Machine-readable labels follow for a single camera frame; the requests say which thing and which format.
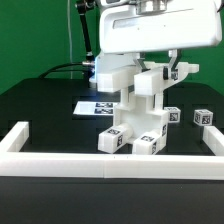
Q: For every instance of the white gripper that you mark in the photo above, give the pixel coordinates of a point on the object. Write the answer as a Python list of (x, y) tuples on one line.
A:
[(183, 24)]

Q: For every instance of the white chair back frame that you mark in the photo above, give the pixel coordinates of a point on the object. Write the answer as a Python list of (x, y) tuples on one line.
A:
[(147, 83)]

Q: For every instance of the white chair seat part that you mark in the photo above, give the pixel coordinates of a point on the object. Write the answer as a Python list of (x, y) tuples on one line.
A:
[(142, 114)]

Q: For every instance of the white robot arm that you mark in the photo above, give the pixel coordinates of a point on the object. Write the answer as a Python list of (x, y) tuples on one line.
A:
[(105, 62)]

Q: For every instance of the white tag sheet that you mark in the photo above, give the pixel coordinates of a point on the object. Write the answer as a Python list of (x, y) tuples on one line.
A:
[(94, 108)]

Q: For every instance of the black jointed camera mount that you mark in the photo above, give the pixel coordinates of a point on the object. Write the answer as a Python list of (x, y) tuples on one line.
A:
[(83, 6)]

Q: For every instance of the white U-shaped fence frame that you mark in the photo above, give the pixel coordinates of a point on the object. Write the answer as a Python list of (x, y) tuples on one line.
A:
[(15, 162)]

